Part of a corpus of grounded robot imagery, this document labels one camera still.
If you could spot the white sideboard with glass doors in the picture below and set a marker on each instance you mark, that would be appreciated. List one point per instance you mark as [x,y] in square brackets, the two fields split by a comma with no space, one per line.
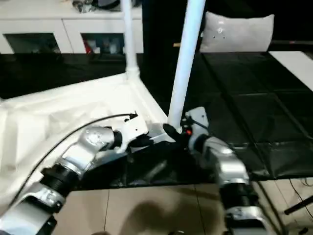
[61,24]

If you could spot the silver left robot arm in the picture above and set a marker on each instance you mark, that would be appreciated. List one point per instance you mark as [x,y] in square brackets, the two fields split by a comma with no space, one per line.
[78,151]

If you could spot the black metal floor bar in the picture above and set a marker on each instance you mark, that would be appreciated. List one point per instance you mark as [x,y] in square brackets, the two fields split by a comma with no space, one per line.
[298,205]

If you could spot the grey cushion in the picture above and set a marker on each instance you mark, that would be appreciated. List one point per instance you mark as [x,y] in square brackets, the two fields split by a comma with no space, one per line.
[237,34]

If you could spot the grey rounded bag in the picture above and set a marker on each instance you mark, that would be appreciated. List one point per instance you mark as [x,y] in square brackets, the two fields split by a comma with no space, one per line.
[108,3]

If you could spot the white plastic table leg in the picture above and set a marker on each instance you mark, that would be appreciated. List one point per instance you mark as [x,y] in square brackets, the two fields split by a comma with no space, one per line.
[129,36]
[187,61]

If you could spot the black furniture with gold label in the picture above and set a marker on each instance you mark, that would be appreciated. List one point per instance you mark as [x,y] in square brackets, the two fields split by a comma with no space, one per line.
[166,24]

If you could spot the white flat board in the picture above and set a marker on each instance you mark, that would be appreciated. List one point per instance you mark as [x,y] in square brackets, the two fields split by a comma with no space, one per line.
[293,63]

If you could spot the dark clutter pile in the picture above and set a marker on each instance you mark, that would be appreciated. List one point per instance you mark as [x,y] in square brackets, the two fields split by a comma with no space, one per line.
[83,6]

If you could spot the small white jar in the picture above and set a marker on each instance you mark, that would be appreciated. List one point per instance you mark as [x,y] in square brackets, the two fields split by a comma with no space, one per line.
[96,50]
[112,47]

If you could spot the black work mat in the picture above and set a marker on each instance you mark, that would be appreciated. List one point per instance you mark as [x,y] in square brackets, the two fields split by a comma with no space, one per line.
[256,98]

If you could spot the white plastic table top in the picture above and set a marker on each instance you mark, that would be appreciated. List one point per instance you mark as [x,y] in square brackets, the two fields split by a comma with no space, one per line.
[61,110]

